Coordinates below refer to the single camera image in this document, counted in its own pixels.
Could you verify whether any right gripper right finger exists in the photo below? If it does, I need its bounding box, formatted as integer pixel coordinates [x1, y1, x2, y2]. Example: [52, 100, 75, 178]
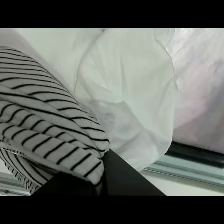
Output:
[101, 149, 166, 197]

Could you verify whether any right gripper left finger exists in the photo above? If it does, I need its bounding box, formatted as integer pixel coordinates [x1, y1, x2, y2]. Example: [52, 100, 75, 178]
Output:
[35, 170, 98, 197]

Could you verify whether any black and white striped shirt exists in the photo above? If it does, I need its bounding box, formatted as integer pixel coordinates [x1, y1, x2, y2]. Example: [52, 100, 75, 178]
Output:
[0, 45, 111, 194]

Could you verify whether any white garment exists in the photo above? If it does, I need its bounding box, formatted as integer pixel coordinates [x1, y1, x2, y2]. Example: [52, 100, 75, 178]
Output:
[16, 28, 180, 172]

